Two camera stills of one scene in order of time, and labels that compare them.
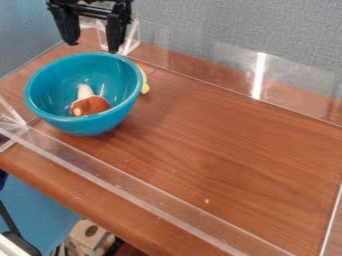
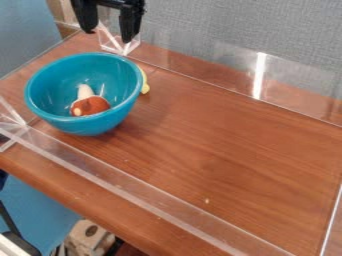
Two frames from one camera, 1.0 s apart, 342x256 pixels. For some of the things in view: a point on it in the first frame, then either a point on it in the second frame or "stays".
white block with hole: (89, 240) stays
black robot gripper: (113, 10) to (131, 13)
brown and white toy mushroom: (89, 104) stays
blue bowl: (51, 87) stays
